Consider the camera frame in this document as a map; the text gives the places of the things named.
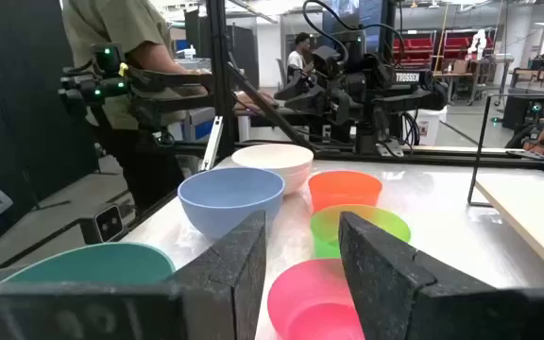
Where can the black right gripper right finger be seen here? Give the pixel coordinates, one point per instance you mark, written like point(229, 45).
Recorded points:
point(385, 283)

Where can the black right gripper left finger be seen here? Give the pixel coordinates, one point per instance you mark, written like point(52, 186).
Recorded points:
point(234, 274)

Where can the small pink translucent bowl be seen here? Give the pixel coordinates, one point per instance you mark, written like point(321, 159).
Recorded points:
point(300, 302)

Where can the large blue bowl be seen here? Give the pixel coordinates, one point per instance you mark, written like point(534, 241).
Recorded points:
point(229, 198)

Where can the small orange translucent bowl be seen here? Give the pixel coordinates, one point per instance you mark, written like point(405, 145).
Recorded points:
point(343, 189)

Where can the large white bowl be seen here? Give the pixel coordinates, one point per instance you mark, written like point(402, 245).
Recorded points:
point(272, 158)

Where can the large teal bowl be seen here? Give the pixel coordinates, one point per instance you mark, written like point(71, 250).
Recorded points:
point(97, 264)

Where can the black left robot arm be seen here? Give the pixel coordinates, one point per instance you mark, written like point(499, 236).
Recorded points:
point(376, 90)

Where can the wooden shelf with black legs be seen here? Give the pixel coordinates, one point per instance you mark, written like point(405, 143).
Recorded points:
point(536, 222)

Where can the white bin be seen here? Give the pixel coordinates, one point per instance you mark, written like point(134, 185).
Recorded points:
point(430, 127)

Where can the wooden work table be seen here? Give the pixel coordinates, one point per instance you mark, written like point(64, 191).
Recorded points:
point(461, 74)

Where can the red storage bin rack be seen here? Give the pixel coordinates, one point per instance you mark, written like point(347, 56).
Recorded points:
point(418, 45)

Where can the small green translucent bowl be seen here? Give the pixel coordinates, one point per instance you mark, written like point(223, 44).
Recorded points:
point(326, 231)

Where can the black box with green light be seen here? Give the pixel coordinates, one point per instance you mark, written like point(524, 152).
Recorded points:
point(517, 113)

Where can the dark monitor screen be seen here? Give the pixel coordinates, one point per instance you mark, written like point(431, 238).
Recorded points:
point(371, 19)

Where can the person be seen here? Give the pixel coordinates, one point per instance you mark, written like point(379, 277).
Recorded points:
point(107, 28)
point(295, 59)

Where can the person's hand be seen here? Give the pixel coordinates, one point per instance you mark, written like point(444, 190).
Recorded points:
point(258, 100)
point(195, 90)

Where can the black partition panel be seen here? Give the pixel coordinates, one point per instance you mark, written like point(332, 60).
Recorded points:
point(17, 94)

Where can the silver metal bracket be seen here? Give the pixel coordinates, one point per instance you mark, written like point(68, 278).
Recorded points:
point(211, 141)

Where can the small black table camera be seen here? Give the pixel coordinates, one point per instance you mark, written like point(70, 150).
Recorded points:
point(109, 224)

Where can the black vertical frame post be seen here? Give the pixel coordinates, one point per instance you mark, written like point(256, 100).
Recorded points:
point(217, 71)

